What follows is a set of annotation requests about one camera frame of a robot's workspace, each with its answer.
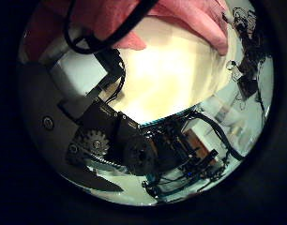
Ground orange button-up shirt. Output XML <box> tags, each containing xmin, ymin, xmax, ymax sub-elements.
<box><xmin>24</xmin><ymin>0</ymin><xmax>230</xmax><ymax>57</ymax></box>

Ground black braided cable sleeve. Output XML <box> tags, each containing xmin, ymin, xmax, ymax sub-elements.
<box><xmin>189</xmin><ymin>111</ymin><xmax>246</xmax><ymax>162</ymax></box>

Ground thin black hand cable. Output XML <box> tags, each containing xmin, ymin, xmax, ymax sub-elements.
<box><xmin>63</xmin><ymin>0</ymin><xmax>159</xmax><ymax>54</ymax></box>

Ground black tangled wires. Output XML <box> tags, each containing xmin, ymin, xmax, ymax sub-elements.
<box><xmin>224</xmin><ymin>7</ymin><xmax>271</xmax><ymax>106</ymax></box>

